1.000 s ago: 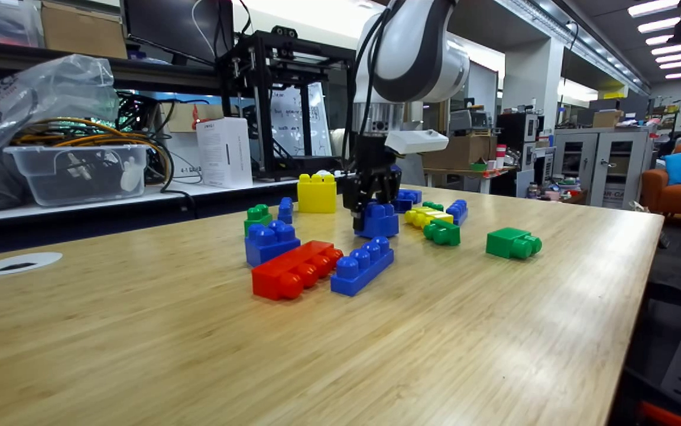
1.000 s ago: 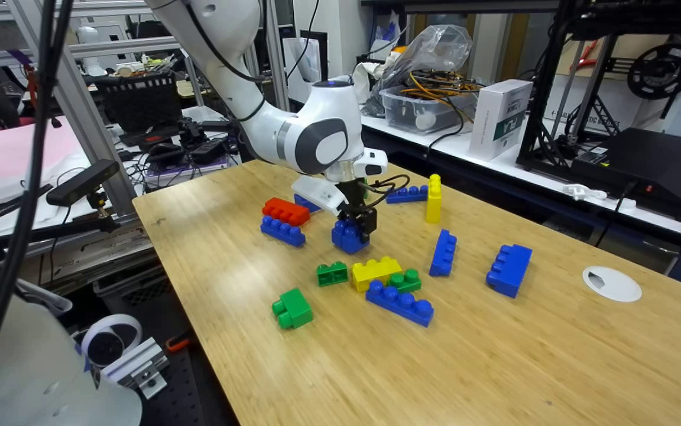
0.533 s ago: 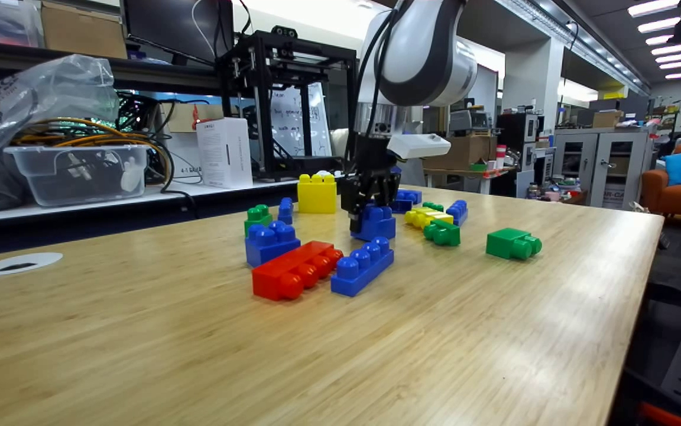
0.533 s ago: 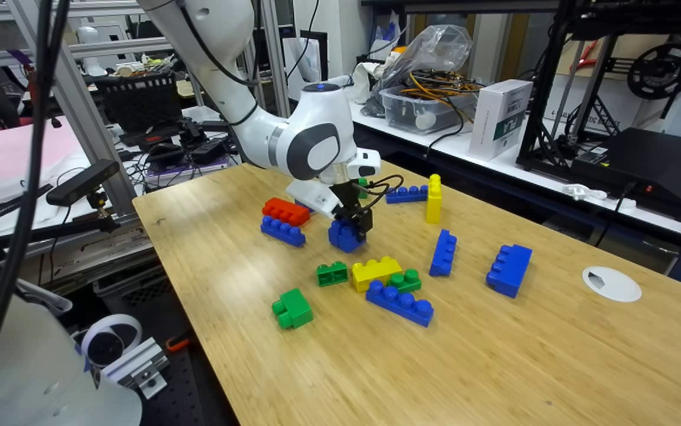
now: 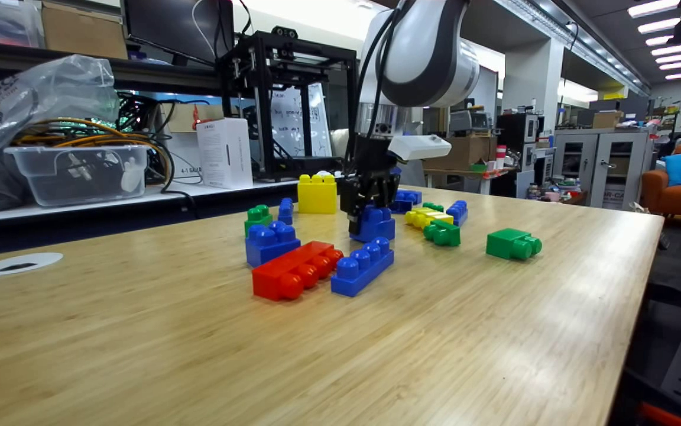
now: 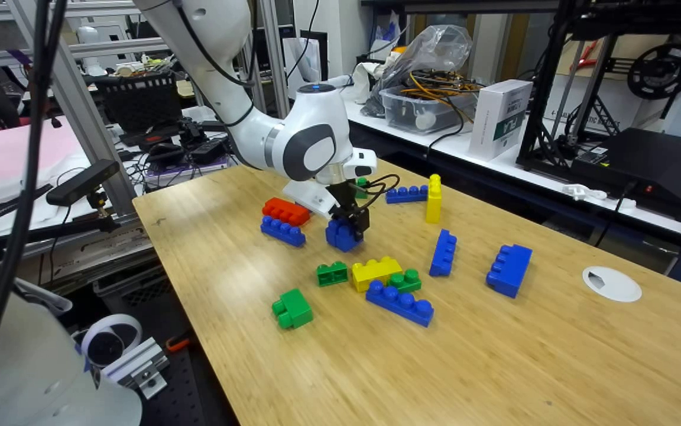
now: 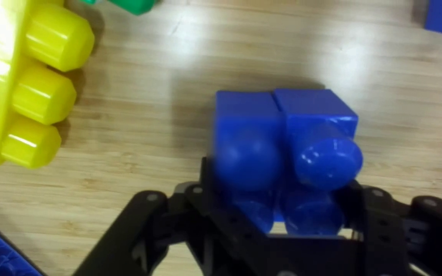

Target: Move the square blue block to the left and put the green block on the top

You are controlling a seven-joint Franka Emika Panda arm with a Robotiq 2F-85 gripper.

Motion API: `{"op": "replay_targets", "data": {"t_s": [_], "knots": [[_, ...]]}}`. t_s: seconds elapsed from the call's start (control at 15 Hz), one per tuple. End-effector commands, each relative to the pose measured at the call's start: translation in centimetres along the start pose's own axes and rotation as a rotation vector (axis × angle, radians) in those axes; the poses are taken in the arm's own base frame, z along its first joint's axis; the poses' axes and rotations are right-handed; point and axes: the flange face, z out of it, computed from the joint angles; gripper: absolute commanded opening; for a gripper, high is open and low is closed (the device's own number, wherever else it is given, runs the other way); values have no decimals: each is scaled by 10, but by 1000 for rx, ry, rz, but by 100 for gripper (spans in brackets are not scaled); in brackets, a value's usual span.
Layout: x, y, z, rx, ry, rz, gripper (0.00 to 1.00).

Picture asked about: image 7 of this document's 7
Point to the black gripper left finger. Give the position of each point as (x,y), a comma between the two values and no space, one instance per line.
(145,239)

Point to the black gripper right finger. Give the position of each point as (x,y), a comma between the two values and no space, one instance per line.
(421,239)

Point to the square blue toy block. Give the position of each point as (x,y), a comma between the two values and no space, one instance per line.
(288,138)

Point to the yellow toy block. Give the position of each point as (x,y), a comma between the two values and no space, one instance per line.
(7,86)

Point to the green toy block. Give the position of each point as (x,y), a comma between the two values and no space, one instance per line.
(134,4)

